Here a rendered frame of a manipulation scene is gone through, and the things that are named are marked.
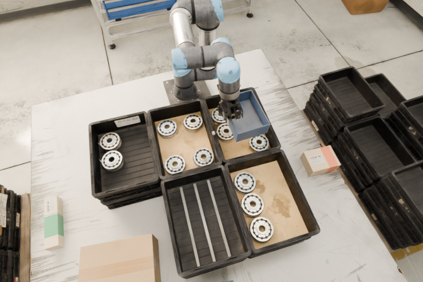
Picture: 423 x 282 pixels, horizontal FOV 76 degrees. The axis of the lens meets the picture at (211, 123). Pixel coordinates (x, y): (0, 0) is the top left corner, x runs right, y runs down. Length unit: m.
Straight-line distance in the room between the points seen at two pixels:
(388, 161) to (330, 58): 1.43
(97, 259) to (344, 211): 1.17
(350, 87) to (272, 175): 1.19
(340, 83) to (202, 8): 1.40
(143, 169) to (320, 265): 0.95
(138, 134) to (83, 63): 1.84
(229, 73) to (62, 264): 1.17
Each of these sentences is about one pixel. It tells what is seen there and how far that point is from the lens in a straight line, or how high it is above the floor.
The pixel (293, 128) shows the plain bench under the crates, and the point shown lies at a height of 0.70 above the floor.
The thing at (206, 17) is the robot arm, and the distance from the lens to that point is 1.30.
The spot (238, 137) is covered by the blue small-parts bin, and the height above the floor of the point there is 1.10.
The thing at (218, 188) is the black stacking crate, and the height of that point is 0.83.
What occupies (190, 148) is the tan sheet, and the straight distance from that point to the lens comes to 1.43.
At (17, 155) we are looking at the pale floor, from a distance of 2.86.
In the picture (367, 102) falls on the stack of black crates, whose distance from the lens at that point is 2.32.
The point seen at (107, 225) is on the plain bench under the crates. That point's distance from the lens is 1.52.
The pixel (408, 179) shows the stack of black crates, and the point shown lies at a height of 0.49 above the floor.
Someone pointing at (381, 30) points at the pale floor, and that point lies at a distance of 3.89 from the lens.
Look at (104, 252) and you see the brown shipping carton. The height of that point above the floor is 0.86.
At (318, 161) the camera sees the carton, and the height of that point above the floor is 0.77.
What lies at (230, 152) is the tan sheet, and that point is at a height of 0.83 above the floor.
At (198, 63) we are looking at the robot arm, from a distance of 0.96.
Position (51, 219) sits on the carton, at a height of 0.76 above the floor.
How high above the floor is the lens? 2.11
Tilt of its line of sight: 58 degrees down
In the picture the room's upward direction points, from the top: straight up
